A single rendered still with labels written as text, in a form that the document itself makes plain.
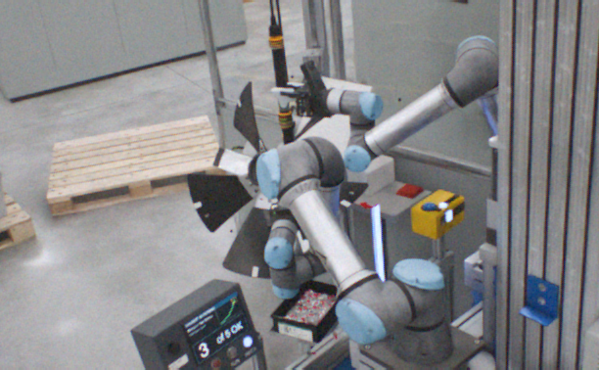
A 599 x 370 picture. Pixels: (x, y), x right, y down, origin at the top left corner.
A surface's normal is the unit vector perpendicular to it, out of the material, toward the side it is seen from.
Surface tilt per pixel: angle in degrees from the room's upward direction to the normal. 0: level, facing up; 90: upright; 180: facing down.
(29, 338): 0
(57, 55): 90
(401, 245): 90
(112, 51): 90
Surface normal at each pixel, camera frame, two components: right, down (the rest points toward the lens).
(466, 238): -0.69, 0.39
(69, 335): -0.10, -0.89
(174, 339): 0.66, 0.00
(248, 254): -0.07, -0.22
